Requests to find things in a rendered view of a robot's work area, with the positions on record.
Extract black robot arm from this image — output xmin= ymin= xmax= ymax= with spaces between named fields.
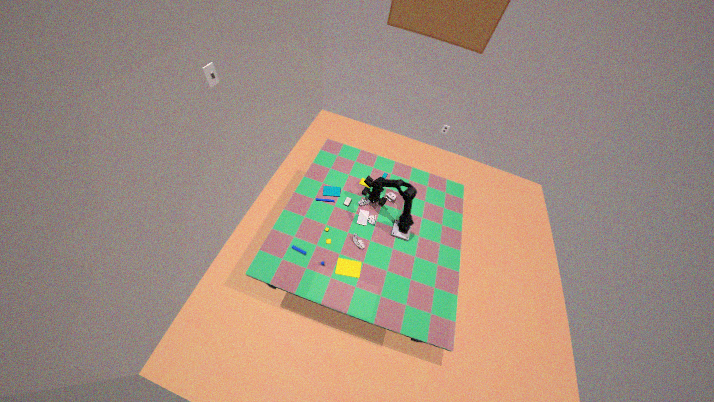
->
xmin=364 ymin=176 xmax=417 ymax=234

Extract teal flat plate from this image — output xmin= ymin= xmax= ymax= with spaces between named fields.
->
xmin=323 ymin=186 xmax=341 ymax=197

